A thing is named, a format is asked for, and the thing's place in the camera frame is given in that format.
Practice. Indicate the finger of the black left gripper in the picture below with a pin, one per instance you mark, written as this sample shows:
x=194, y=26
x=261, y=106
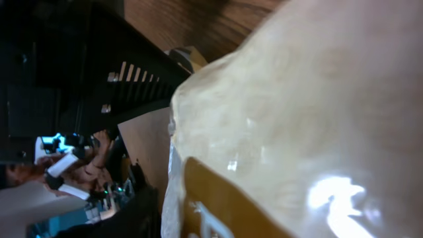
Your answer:
x=125, y=75

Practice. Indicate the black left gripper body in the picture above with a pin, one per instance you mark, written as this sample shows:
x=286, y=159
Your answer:
x=56, y=57

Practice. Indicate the brown snack pouch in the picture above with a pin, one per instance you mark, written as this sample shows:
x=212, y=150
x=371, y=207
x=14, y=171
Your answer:
x=311, y=128

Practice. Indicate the person in background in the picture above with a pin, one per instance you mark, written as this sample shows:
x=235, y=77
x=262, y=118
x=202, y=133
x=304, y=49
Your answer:
x=89, y=174

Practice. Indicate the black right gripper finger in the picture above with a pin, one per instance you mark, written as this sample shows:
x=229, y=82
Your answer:
x=139, y=218

